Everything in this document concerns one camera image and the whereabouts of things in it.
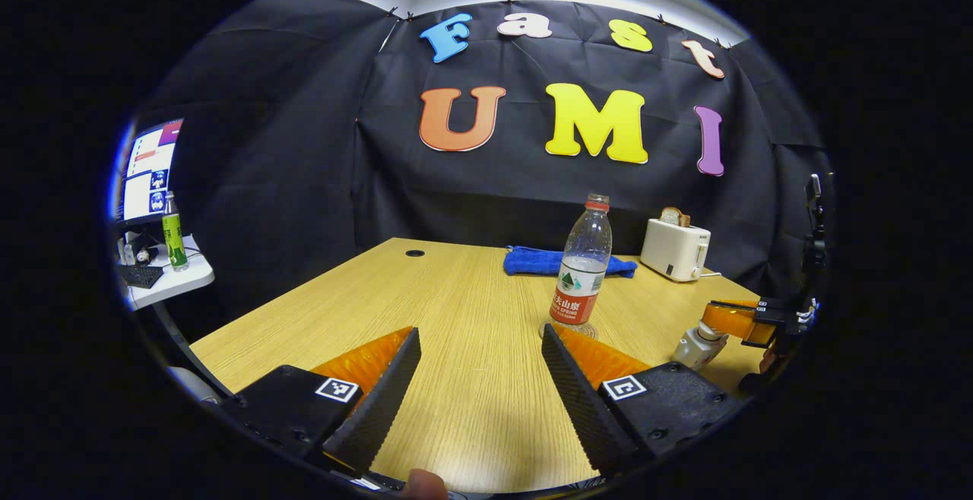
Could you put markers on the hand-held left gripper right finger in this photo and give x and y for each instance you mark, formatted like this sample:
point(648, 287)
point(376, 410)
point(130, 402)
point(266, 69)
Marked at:
point(581, 401)

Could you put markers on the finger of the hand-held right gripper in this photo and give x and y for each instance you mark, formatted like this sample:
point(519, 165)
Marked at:
point(771, 316)

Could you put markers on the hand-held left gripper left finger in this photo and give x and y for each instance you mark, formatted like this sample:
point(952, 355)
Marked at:
point(384, 401)

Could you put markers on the round wooden coaster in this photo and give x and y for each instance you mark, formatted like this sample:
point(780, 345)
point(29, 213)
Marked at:
point(592, 330)

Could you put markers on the white ceramic teacup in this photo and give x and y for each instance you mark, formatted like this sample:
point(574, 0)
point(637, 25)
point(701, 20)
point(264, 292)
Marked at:
point(692, 352)

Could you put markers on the clear plastic water bottle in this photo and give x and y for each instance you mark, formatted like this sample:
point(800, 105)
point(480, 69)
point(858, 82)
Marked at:
point(581, 257)

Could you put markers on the green drink bottle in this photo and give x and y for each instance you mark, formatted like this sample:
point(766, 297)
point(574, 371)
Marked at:
point(175, 238)

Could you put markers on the white toaster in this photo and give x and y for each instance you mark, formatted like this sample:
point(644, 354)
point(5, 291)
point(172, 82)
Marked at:
point(673, 249)

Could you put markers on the bread slice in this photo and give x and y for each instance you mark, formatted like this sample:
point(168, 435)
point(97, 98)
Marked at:
point(673, 216)

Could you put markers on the blue towel cloth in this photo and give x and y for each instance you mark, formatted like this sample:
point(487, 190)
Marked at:
point(532, 261)

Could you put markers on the white side desk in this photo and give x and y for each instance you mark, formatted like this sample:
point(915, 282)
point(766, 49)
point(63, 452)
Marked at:
point(179, 283)

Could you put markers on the black keyboard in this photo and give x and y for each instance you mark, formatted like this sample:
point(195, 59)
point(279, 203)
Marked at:
point(141, 276)

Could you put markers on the computer monitor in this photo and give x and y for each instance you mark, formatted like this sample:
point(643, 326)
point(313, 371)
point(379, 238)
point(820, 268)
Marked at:
point(148, 173)

